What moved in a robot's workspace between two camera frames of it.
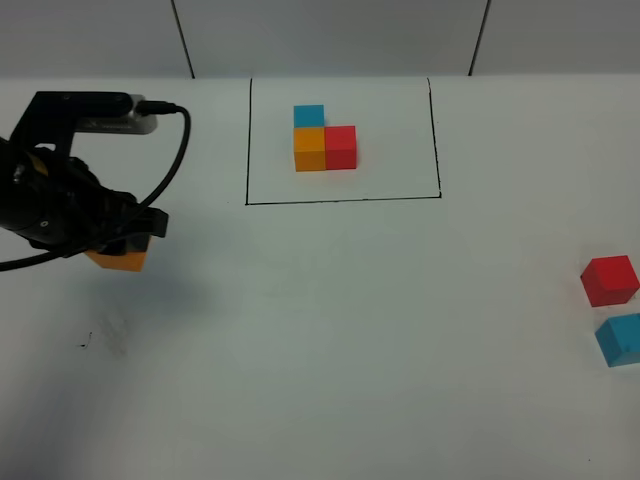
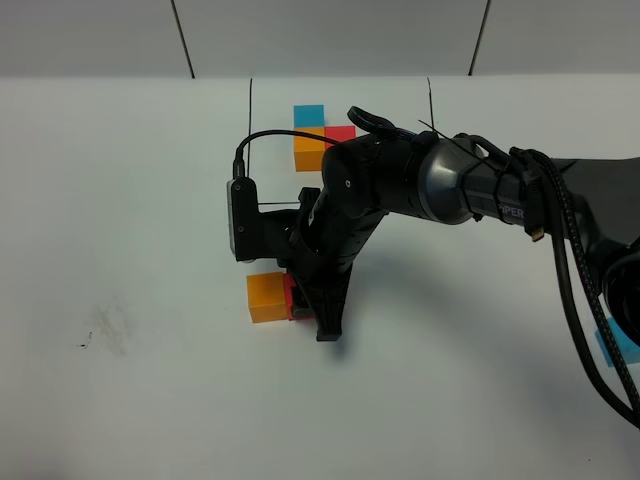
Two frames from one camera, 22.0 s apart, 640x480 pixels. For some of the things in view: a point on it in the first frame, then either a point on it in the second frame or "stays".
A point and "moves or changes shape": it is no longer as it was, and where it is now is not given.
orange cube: [132, 261] to [266, 297]
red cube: [609, 280] moves or changes shape
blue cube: [619, 339] stays
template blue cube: [311, 115] stays
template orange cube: [309, 149] stays
